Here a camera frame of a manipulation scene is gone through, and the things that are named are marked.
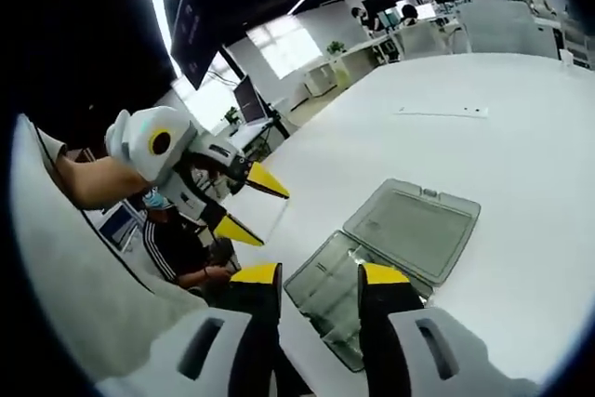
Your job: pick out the operator in grey shirt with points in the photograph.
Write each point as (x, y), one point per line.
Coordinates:
(70, 276)

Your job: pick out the white office chair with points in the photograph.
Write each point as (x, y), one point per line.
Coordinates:
(506, 30)

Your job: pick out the grey transparent guide fixture box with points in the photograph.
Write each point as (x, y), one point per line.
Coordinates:
(418, 225)

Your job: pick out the black screen stand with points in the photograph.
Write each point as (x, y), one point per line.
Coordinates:
(253, 90)

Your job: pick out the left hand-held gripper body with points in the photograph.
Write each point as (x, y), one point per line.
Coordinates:
(135, 146)

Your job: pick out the small potted plant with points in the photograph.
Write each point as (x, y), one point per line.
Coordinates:
(335, 47)
(231, 115)

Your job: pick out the clear plastic divider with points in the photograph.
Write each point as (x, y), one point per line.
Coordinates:
(274, 220)

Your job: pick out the open laptop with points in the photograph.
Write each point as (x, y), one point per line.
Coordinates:
(251, 101)

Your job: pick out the large dark screen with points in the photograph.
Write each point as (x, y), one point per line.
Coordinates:
(193, 43)

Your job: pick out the white paper cup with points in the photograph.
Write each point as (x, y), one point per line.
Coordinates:
(567, 56)

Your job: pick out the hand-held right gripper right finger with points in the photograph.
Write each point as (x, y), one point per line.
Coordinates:
(446, 355)

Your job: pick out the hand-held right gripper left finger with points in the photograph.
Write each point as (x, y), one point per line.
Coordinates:
(195, 355)

